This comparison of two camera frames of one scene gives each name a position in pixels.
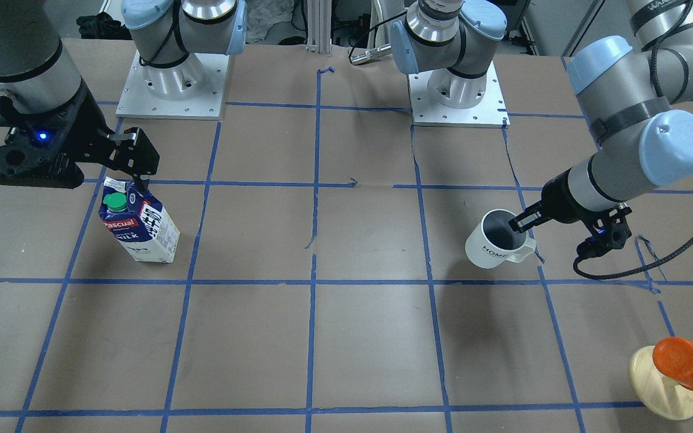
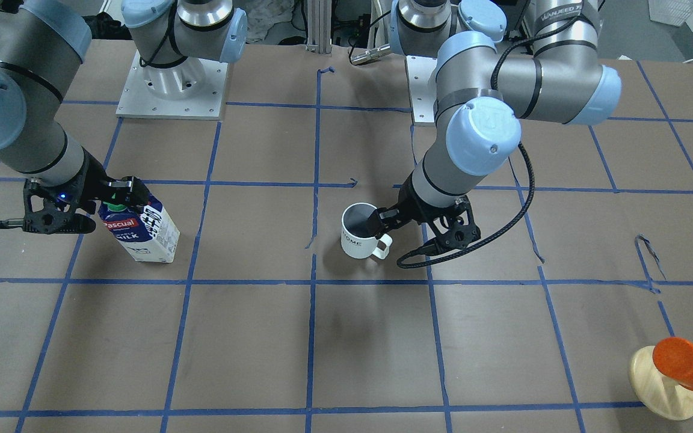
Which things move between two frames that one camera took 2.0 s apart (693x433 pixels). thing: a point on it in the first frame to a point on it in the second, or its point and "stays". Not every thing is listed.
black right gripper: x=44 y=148 to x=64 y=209
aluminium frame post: x=319 y=18 stays
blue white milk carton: x=139 y=221 stays
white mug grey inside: x=494 y=240 to x=356 y=241
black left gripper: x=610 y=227 to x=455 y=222
